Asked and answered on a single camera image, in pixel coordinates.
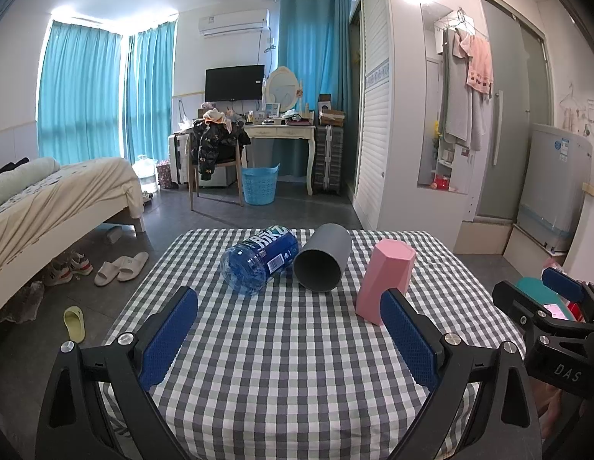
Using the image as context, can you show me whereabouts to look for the white air conditioner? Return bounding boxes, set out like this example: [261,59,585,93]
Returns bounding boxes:
[198,8,271,38]

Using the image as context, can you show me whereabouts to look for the grey hanging towel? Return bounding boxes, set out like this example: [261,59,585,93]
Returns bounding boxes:
[443,26,490,150]

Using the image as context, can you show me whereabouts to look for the teal box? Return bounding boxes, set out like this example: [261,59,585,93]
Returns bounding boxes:
[514,276,568,321]

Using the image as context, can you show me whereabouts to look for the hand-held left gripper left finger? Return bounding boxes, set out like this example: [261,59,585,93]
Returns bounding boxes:
[36,286,199,460]

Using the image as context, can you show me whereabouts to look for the person's right hand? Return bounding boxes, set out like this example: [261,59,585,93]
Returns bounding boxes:
[539,384,568,439]

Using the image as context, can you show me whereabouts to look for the cream blanket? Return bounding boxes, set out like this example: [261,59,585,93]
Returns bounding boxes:
[0,157,144,276]

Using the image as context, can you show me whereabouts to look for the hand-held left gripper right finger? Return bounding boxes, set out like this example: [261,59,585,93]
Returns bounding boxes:
[379,289,543,460]

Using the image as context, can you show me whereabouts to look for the white wardrobe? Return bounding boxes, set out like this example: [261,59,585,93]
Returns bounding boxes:
[349,0,476,232]

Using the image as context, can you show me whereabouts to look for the pink hanging towel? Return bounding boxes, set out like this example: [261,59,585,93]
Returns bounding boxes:
[458,33,494,99]

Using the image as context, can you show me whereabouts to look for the cardboard boxes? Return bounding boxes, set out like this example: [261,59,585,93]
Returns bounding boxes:
[318,93,346,128]

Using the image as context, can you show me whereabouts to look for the dark teal curtain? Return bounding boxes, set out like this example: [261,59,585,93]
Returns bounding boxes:
[277,0,352,179]

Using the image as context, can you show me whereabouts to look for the wide teal curtain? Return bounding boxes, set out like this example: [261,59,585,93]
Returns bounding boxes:
[37,20,123,164]

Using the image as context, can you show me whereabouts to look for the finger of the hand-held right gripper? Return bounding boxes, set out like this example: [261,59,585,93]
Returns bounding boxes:
[492,280,542,342]
[541,267,594,323]

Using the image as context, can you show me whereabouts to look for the yellow slipper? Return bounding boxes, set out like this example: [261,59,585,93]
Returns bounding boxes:
[63,306,87,344]

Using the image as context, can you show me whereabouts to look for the blue laundry basket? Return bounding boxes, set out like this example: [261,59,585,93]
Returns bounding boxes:
[241,164,281,206]

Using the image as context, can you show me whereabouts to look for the black suitcase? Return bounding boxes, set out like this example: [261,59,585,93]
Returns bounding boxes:
[312,125,345,196]

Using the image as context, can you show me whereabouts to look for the pink gift bag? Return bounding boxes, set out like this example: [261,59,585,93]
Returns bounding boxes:
[156,160,177,190]

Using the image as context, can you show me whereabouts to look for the clear water jug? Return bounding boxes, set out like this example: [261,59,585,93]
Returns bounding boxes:
[134,154,159,195]

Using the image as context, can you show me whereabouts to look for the black patterned jacket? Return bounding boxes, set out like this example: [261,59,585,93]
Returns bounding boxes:
[190,117,252,181]

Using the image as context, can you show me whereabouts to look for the wooden chair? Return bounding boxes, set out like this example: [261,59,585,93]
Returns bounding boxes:
[189,136,246,212]

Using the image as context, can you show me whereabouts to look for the white sneaker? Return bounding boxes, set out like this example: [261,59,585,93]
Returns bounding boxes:
[69,251,94,277]
[42,259,74,287]

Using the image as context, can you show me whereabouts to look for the frosted glass door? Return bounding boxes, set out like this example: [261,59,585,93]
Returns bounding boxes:
[473,0,555,224]

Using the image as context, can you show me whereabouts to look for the pink faceted cup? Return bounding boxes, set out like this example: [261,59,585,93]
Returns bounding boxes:
[355,238,417,319]

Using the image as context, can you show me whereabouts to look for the clear plastic bag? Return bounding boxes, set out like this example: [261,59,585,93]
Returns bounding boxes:
[0,280,45,324]

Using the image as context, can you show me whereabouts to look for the blue water bottle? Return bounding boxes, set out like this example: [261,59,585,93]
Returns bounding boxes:
[220,225,300,296]

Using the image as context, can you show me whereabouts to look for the bed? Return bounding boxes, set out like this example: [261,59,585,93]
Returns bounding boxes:
[0,157,147,321]

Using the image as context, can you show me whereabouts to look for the narrow teal curtain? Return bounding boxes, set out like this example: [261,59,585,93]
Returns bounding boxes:
[124,23,177,164]

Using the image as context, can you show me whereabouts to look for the grey checked tablecloth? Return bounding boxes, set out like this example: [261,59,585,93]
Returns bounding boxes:
[98,227,528,460]

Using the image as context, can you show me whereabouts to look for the cream dressing table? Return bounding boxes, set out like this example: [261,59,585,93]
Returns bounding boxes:
[243,123,317,197]

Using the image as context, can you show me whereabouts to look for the white slipper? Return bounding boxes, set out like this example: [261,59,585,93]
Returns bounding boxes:
[117,251,149,283]
[94,260,121,287]

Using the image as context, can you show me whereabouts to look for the pale green pillow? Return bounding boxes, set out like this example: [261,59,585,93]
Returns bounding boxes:
[0,157,61,212]

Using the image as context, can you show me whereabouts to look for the oval mirror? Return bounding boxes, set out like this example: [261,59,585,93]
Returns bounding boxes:
[264,66,300,114]

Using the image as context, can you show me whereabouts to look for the grey cup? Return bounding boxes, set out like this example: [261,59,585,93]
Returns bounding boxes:
[293,223,352,294]

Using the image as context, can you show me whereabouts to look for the black television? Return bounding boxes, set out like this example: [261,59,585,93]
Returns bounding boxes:
[205,64,266,102]

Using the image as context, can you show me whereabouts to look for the white suitcase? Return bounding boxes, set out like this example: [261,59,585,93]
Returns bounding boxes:
[167,133,193,186]

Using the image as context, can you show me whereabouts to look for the white washing machine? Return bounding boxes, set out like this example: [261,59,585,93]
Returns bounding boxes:
[516,123,594,253]

